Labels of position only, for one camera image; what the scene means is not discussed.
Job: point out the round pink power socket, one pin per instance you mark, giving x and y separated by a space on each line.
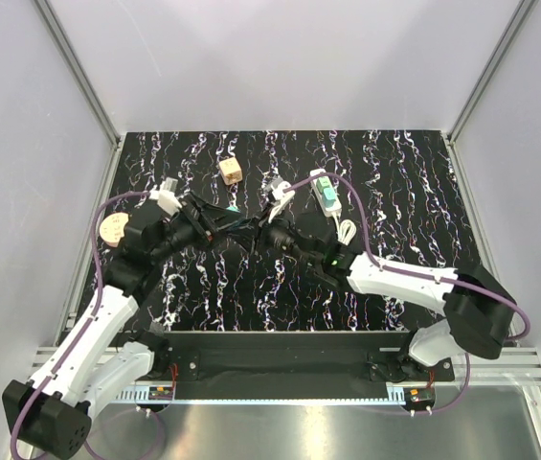
111 229

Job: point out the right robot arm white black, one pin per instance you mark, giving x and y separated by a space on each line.
476 311

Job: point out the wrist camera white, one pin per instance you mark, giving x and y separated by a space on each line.
278 195
165 197

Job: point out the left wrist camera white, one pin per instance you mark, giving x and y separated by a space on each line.
165 197

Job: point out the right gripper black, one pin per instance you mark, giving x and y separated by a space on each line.
264 229

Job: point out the green usb charger plug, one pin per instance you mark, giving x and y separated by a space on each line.
323 183

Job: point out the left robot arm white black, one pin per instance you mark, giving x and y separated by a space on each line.
53 411

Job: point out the light teal charger cube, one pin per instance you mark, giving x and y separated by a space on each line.
329 197

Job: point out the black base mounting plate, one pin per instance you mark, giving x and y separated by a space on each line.
340 367

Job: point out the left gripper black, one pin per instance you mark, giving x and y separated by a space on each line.
214 221

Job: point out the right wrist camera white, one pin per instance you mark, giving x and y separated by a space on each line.
278 195

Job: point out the white power strip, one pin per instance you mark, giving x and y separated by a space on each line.
336 209

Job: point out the beige cube socket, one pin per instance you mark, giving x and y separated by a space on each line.
230 171

